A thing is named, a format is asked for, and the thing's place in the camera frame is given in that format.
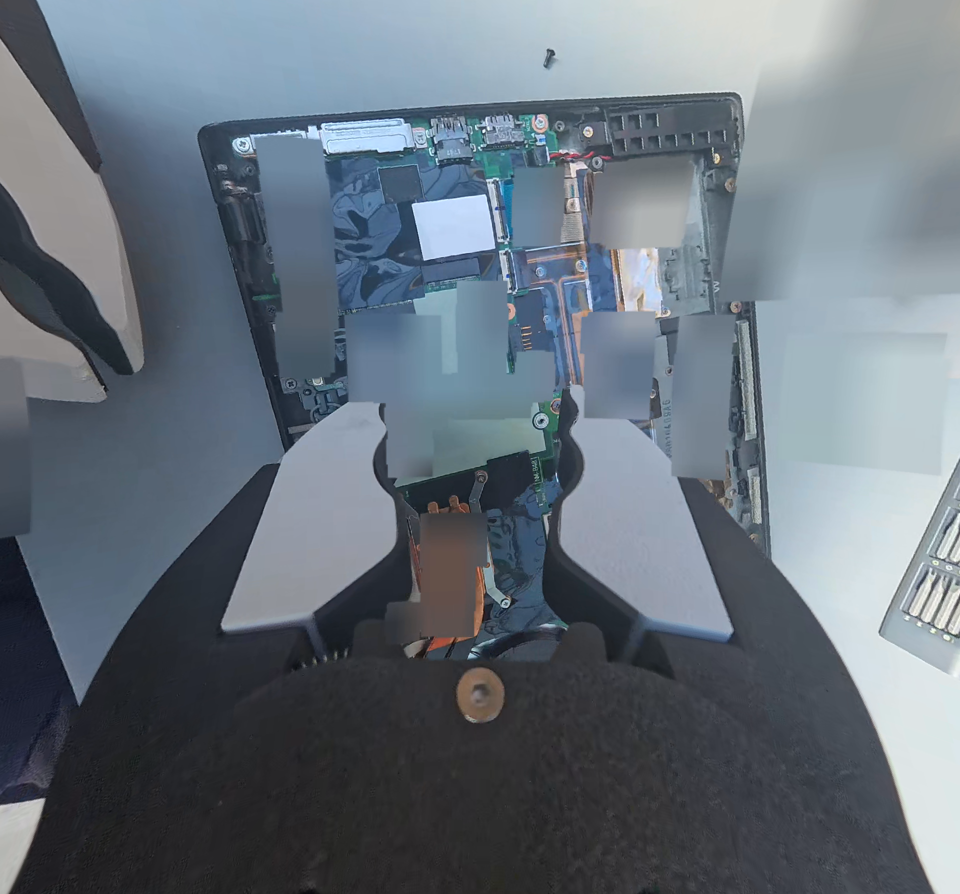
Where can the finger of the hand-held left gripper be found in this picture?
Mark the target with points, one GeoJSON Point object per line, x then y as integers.
{"type": "Point", "coordinates": [75, 196]}
{"type": "Point", "coordinates": [52, 382]}

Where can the person's dark clothing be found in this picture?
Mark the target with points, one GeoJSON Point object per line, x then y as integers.
{"type": "Point", "coordinates": [30, 646]}

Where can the grey screwdriver bit case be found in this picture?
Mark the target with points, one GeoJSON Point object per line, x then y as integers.
{"type": "Point", "coordinates": [930, 594]}

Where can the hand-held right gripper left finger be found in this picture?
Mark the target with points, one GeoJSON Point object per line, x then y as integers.
{"type": "Point", "coordinates": [300, 534]}

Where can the grey desk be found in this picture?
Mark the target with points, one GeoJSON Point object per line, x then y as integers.
{"type": "Point", "coordinates": [150, 46]}

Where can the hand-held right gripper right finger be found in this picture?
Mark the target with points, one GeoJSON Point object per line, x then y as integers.
{"type": "Point", "coordinates": [645, 534]}

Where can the black laptop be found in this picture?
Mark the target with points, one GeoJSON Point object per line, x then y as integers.
{"type": "Point", "coordinates": [375, 189]}

